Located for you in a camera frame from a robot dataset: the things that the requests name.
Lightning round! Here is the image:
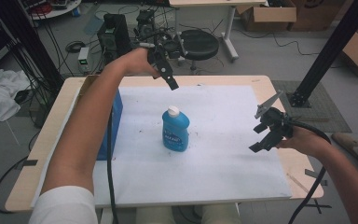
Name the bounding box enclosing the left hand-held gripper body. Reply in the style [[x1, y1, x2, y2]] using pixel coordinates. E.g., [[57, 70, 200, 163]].
[[138, 31, 189, 80]]

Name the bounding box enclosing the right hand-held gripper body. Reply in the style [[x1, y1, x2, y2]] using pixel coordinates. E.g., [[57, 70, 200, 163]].
[[254, 90, 295, 142]]

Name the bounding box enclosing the blue bottle with white cap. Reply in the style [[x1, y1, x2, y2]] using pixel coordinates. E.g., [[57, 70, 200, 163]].
[[161, 105, 191, 153]]

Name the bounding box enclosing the blue cardboard box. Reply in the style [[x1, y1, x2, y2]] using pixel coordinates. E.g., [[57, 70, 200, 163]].
[[74, 74, 125, 161]]

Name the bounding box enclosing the person's left hand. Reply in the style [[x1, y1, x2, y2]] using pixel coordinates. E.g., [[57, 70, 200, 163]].
[[117, 47, 162, 78]]

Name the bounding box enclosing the person's right hand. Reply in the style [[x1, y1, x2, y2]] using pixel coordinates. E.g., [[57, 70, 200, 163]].
[[274, 125, 332, 158]]

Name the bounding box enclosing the open computer case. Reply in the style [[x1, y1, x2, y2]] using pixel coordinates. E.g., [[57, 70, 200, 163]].
[[134, 8, 157, 41]]

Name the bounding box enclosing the black round stool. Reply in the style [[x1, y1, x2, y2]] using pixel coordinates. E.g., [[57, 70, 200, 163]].
[[180, 29, 220, 73]]

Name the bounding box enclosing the black computer tower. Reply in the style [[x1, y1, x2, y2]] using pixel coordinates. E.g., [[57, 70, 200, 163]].
[[97, 12, 133, 63]]

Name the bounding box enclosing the white table mat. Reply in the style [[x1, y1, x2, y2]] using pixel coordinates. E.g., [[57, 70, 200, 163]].
[[31, 84, 293, 209]]

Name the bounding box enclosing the grey floor mat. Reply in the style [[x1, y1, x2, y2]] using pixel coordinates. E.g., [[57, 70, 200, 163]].
[[271, 79, 352, 134]]

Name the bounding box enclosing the grey tape strip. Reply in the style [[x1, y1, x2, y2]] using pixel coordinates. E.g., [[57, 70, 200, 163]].
[[304, 168, 328, 187]]

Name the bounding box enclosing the beige shoe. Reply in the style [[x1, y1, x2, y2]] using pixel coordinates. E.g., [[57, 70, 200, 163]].
[[330, 132, 358, 162]]

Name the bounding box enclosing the small white power supply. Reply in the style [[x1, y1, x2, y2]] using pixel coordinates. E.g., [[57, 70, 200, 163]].
[[77, 46, 90, 74]]

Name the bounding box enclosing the white-legged wooden table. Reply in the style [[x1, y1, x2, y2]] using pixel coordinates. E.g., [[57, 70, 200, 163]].
[[168, 0, 269, 62]]

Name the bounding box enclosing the black tape cross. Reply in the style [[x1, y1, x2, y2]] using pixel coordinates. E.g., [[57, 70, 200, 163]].
[[304, 199, 333, 215]]

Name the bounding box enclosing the black metal stand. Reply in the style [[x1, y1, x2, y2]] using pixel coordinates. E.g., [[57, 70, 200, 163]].
[[287, 0, 358, 108]]

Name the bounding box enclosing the open cardboard box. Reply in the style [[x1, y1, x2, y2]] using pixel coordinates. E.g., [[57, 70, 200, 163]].
[[236, 0, 297, 32]]

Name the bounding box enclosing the round white table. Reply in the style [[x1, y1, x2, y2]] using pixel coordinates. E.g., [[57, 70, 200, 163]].
[[21, 0, 82, 21]]

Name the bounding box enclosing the large cardboard box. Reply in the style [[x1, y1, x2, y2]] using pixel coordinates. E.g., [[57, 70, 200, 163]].
[[287, 0, 355, 32]]

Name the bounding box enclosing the dark equipment rack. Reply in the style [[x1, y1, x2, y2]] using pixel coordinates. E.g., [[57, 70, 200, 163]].
[[0, 0, 64, 94]]

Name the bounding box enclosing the white table leg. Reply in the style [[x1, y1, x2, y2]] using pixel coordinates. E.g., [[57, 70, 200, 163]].
[[101, 207, 115, 224]]

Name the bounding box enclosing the white cloth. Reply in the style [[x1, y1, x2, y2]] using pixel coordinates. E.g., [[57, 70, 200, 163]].
[[0, 68, 32, 125]]

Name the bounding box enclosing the white sleeve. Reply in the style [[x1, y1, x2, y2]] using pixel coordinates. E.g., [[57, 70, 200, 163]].
[[27, 186, 99, 224]]

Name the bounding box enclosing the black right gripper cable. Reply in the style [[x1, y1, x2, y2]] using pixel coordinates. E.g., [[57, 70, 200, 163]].
[[287, 119, 333, 224]]

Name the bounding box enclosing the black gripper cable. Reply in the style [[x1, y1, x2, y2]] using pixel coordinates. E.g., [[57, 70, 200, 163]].
[[105, 105, 120, 224], [287, 119, 333, 224]]

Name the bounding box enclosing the coiled black cable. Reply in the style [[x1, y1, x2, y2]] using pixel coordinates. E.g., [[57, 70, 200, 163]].
[[64, 40, 87, 54]]

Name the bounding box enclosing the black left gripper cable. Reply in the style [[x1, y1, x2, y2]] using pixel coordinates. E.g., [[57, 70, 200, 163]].
[[105, 105, 120, 224]]

